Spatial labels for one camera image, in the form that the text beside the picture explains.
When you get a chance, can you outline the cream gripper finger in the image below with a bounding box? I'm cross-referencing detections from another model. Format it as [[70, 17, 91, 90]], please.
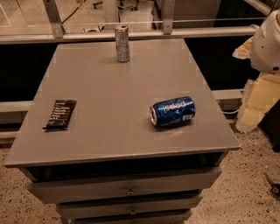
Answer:
[[232, 38, 253, 60]]

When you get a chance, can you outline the silver redbull can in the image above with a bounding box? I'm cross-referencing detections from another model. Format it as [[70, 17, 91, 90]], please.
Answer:
[[115, 25, 130, 62]]

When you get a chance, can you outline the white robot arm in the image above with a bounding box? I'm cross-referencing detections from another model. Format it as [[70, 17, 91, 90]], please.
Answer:
[[233, 9, 280, 74]]

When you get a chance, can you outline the blue pepsi can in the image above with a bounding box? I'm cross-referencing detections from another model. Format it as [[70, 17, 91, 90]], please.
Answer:
[[150, 96, 196, 126]]

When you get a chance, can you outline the grey drawer cabinet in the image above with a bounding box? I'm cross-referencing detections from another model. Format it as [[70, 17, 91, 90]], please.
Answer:
[[5, 39, 239, 224]]

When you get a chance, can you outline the top drawer knob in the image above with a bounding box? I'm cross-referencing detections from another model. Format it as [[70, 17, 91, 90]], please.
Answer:
[[126, 187, 135, 196]]

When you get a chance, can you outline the drawer knob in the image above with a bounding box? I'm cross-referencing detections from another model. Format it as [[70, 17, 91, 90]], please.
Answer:
[[126, 187, 135, 196], [129, 208, 137, 215]]

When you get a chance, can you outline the black snack bar wrapper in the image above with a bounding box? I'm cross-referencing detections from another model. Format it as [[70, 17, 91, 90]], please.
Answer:
[[43, 100, 77, 130]]

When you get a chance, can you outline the metal railing frame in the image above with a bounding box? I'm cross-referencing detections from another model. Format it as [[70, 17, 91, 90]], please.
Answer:
[[0, 0, 279, 45]]

